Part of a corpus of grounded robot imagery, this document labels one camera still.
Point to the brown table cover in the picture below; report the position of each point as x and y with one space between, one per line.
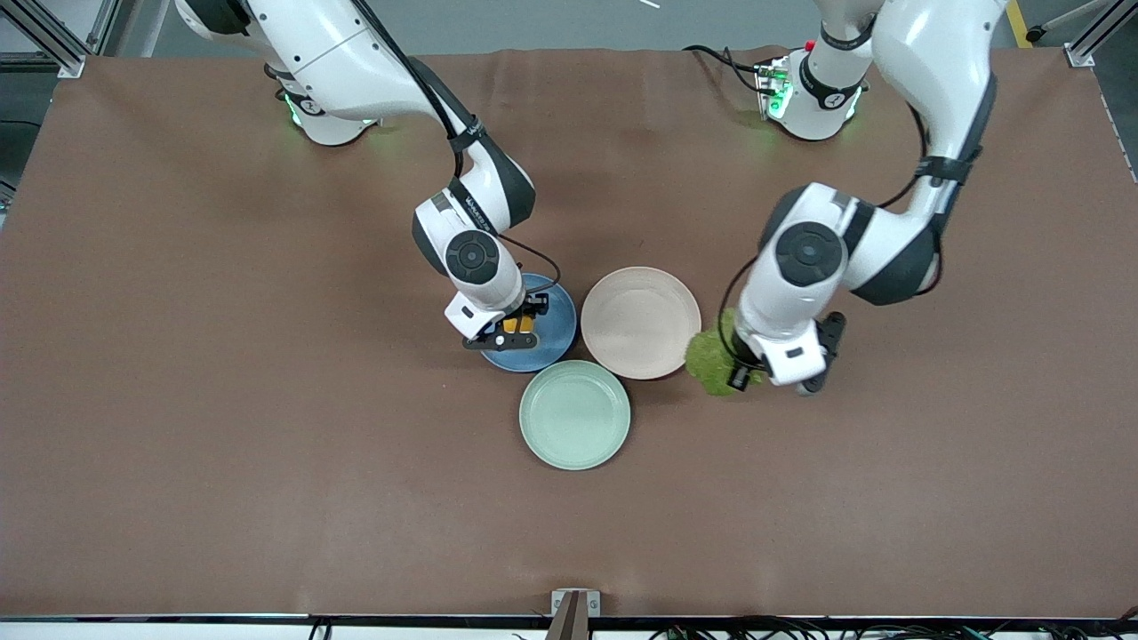
267 444

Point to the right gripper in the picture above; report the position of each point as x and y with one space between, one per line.
532 311

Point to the grey rod with black tip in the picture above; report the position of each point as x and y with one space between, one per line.
1067 20

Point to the green lettuce leaf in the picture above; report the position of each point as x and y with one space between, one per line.
707 360

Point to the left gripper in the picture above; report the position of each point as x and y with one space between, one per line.
740 377

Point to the aluminium frame profile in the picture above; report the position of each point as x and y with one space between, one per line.
62 40
1089 49

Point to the yellow lemon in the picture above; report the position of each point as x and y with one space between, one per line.
512 325

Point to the mint green plate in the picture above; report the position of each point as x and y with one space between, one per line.
574 415

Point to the blue plate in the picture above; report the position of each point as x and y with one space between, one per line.
553 342

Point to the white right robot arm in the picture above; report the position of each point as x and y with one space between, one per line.
320 53

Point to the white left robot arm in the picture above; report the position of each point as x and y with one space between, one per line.
933 53

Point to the beige plate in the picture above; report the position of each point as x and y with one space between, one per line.
640 322

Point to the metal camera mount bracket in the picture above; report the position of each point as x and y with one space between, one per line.
574 604

